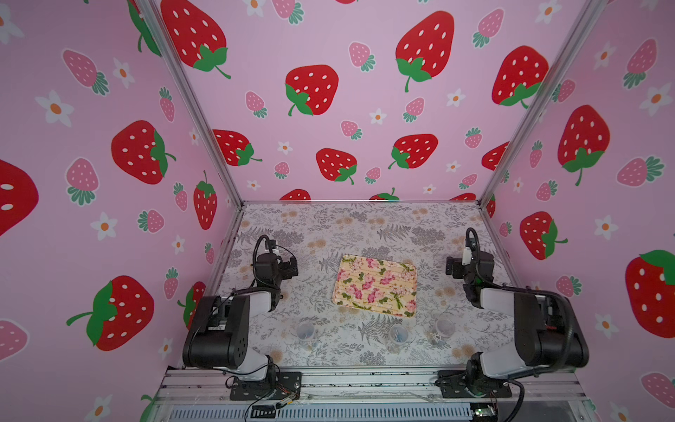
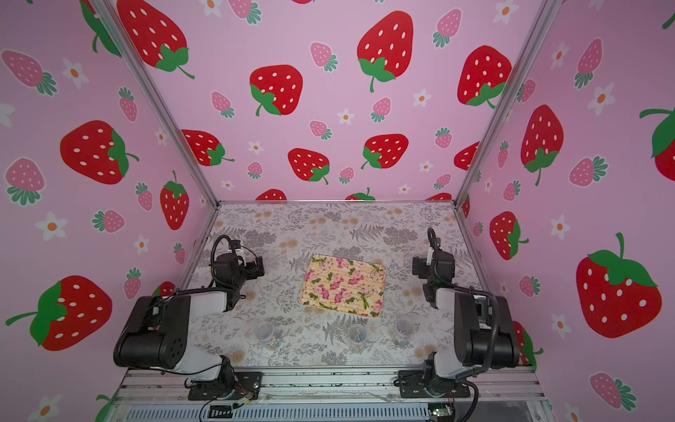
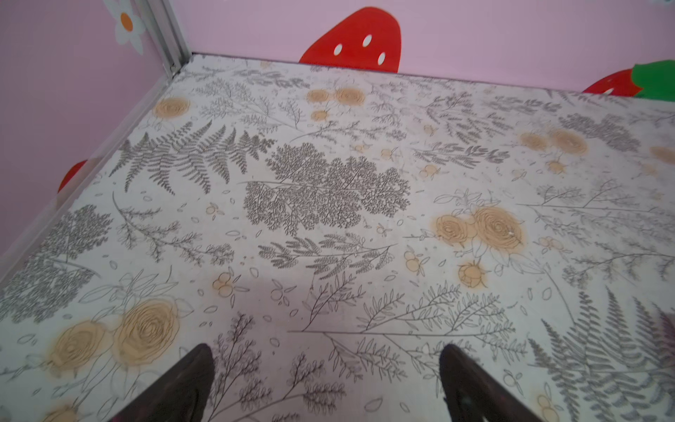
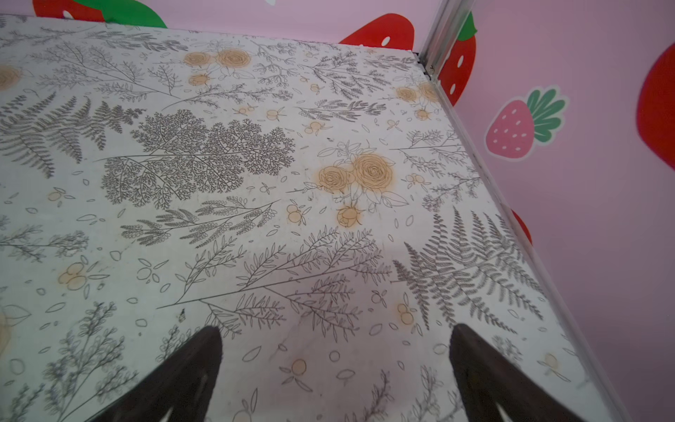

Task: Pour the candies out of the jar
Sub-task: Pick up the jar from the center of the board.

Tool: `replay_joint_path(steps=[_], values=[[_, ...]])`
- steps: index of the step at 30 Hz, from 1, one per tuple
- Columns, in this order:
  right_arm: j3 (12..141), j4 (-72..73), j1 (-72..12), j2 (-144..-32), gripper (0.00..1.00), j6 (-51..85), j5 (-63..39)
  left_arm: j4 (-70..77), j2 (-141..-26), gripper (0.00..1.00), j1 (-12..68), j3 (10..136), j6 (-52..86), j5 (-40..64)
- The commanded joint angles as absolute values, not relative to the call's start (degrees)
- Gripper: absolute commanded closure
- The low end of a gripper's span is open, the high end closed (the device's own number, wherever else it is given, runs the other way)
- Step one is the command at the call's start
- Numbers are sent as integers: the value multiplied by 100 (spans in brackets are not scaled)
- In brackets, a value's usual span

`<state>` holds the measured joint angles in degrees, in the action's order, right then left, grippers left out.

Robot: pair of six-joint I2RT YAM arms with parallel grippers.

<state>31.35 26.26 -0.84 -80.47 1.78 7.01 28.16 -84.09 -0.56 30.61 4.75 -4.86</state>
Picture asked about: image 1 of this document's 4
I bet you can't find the clear candy jar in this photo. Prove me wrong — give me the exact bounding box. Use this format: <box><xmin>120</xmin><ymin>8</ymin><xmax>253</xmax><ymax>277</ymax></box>
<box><xmin>385</xmin><ymin>324</ymin><xmax>411</xmax><ymax>353</ymax></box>
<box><xmin>428</xmin><ymin>316</ymin><xmax>455</xmax><ymax>346</ymax></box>
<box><xmin>296</xmin><ymin>321</ymin><xmax>317</xmax><ymax>350</ymax></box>

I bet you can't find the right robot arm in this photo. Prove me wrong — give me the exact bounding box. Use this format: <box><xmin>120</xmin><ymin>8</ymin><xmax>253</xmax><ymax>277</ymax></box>
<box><xmin>446</xmin><ymin>228</ymin><xmax>590</xmax><ymax>387</ymax></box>

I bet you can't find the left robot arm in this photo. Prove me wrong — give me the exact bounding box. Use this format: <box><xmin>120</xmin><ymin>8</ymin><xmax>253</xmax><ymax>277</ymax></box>
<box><xmin>182</xmin><ymin>235</ymin><xmax>299</xmax><ymax>383</ymax></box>

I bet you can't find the floral yellow tray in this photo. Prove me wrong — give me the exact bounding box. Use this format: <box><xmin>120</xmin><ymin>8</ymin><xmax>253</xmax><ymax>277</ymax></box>
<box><xmin>332</xmin><ymin>255</ymin><xmax>418</xmax><ymax>318</ymax></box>

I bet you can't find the white vented strip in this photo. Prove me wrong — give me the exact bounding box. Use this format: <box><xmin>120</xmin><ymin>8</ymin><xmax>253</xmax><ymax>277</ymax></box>
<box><xmin>168</xmin><ymin>403</ymin><xmax>474</xmax><ymax>421</ymax></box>

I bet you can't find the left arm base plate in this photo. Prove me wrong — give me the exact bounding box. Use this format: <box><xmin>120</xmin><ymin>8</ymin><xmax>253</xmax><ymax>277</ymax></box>
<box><xmin>230</xmin><ymin>371</ymin><xmax>302</xmax><ymax>402</ymax></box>

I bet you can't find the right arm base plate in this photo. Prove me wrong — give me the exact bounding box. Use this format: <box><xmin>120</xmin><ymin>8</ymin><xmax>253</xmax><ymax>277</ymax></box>
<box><xmin>434</xmin><ymin>370</ymin><xmax>513</xmax><ymax>398</ymax></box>

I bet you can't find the aluminium front rail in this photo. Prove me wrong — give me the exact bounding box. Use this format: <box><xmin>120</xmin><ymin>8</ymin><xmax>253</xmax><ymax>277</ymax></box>
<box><xmin>156</xmin><ymin>366</ymin><xmax>587</xmax><ymax>405</ymax></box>

